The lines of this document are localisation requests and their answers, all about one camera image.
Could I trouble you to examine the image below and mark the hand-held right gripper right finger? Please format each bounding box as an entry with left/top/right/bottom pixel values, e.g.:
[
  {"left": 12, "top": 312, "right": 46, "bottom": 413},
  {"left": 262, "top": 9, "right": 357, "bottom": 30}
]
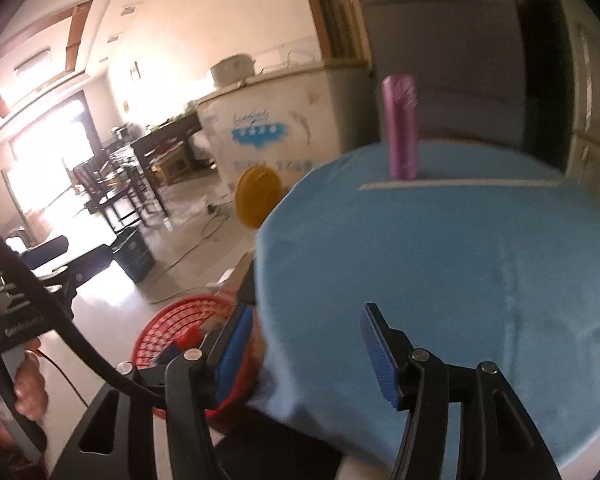
[{"left": 359, "top": 302, "right": 563, "bottom": 480}]

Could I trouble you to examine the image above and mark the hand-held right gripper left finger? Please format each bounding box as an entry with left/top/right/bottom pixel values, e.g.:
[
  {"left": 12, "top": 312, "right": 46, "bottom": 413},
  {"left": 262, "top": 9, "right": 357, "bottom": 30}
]
[{"left": 50, "top": 260, "right": 258, "bottom": 480}]

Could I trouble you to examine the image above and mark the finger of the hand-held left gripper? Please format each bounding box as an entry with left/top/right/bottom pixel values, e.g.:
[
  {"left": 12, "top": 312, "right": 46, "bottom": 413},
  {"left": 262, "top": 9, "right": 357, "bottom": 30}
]
[{"left": 30, "top": 245, "right": 115, "bottom": 306}]

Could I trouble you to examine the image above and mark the red plastic basket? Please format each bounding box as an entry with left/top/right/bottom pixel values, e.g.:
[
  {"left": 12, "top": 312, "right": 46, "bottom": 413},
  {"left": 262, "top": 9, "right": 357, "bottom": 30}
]
[{"left": 129, "top": 292, "right": 261, "bottom": 421}]

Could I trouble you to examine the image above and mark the person's left hand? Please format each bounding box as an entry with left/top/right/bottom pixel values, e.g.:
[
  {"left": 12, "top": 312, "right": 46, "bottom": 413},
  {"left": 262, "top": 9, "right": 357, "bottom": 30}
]
[{"left": 12, "top": 336, "right": 49, "bottom": 419}]

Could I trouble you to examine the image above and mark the dark blue bin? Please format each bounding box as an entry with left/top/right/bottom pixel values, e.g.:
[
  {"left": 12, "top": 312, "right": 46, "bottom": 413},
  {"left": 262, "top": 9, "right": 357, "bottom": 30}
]
[{"left": 111, "top": 227, "right": 156, "bottom": 283}]

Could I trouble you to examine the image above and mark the dark wooden chair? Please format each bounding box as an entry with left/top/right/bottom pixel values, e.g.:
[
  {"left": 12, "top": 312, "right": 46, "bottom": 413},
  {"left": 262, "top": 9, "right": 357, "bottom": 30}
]
[{"left": 72, "top": 152, "right": 153, "bottom": 236}]

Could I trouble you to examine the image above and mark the blue tablecloth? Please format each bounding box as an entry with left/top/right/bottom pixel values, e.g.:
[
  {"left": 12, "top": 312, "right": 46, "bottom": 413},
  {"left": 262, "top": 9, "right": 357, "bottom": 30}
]
[{"left": 252, "top": 137, "right": 600, "bottom": 480}]

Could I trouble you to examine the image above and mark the small light wooden table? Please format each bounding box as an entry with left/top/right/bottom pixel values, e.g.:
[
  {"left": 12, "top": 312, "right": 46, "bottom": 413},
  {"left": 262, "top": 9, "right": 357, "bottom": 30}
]
[{"left": 149, "top": 152, "right": 188, "bottom": 187}]

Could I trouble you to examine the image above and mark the dark wooden table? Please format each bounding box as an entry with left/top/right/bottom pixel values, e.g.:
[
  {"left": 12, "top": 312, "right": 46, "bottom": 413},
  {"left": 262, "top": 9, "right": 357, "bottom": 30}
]
[{"left": 130, "top": 111, "right": 203, "bottom": 216}]

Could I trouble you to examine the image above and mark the round wooden stool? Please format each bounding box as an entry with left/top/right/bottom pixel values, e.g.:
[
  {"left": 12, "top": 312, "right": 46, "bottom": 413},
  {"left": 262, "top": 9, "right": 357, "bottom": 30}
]
[{"left": 235, "top": 165, "right": 283, "bottom": 231}]

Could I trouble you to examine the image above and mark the long white stick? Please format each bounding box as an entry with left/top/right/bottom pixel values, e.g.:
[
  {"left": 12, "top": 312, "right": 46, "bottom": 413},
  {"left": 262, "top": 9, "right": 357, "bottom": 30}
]
[{"left": 359, "top": 178, "right": 561, "bottom": 192}]

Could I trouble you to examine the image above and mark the white chest freezer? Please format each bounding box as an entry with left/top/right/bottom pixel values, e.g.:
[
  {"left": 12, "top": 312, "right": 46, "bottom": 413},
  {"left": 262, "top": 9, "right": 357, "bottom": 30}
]
[{"left": 194, "top": 62, "right": 351, "bottom": 191}]

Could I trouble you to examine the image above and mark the purple thermos bottle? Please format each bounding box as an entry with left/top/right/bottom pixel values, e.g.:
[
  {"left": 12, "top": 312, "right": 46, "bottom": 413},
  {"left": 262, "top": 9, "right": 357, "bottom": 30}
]
[{"left": 381, "top": 74, "right": 421, "bottom": 181}]

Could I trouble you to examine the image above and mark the white rice cooker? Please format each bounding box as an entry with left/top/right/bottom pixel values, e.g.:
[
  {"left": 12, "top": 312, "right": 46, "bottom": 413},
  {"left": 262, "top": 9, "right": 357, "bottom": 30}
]
[{"left": 209, "top": 53, "right": 257, "bottom": 88}]

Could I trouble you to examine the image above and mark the grey refrigerator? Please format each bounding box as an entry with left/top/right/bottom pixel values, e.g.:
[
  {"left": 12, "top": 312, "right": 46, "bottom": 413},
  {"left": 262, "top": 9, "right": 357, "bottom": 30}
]
[{"left": 347, "top": 0, "right": 531, "bottom": 156}]

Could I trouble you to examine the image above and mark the silver two-door refrigerator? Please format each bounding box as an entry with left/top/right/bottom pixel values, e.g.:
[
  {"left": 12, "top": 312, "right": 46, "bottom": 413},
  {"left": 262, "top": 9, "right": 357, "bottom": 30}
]
[{"left": 550, "top": 0, "right": 600, "bottom": 181}]

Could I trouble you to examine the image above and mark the black cable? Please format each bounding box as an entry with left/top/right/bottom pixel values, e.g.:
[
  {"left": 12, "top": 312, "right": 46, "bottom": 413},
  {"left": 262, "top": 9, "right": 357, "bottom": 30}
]
[{"left": 0, "top": 222, "right": 168, "bottom": 406}]

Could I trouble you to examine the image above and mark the thin red cable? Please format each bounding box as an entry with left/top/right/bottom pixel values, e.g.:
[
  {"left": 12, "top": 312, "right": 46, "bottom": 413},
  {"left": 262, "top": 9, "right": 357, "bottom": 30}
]
[{"left": 35, "top": 350, "right": 88, "bottom": 406}]

